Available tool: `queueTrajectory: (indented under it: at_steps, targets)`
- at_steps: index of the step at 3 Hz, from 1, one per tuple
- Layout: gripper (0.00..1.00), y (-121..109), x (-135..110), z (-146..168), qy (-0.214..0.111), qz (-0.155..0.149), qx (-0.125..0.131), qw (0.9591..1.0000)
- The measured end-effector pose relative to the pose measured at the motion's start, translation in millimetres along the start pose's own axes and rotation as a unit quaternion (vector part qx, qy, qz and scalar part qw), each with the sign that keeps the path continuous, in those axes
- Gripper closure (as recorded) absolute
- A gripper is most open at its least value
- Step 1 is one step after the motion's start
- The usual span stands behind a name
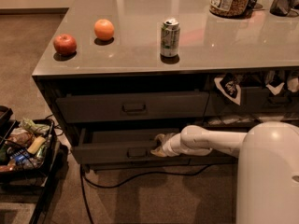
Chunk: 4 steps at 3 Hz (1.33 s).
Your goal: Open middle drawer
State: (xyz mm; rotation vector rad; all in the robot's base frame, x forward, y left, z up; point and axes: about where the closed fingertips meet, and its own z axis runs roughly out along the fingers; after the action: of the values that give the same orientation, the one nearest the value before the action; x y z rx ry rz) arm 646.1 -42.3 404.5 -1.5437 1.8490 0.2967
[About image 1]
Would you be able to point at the black bin of snacks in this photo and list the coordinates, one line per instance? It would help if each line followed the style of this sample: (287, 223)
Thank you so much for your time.
(14, 138)

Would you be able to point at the red apple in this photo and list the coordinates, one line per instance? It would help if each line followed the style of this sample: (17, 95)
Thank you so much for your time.
(65, 44)

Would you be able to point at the orange fruit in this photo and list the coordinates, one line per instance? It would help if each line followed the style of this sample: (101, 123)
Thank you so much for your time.
(104, 29)

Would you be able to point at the blue snack packet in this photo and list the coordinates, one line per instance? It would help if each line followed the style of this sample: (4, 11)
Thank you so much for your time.
(20, 156)

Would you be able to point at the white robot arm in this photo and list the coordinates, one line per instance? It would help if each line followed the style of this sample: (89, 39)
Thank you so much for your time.
(268, 166)

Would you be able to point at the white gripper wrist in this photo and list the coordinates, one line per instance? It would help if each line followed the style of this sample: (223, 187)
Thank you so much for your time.
(169, 146)

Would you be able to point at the green white soda can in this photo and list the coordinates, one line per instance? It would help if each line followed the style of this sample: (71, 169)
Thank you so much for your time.
(170, 32)

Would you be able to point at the dark glass container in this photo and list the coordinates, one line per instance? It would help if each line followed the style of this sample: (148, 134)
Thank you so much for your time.
(283, 7)

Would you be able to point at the white packet in drawer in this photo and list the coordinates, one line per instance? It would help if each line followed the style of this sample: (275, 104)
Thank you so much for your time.
(269, 117)

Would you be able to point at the black white snack bag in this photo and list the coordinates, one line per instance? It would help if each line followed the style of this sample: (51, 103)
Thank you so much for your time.
(229, 87)

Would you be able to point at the dark grey drawer cabinet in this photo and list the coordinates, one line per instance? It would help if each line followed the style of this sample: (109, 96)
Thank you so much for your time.
(130, 62)

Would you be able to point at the grey drawer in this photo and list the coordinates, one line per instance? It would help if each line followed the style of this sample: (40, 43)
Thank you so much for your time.
(253, 100)
(133, 106)
(136, 164)
(121, 146)
(215, 157)
(246, 125)

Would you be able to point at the green snack bag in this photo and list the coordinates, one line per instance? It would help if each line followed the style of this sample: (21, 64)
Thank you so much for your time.
(30, 126)

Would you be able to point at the yellow snack bar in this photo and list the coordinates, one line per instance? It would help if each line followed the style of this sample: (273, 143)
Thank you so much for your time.
(35, 146)

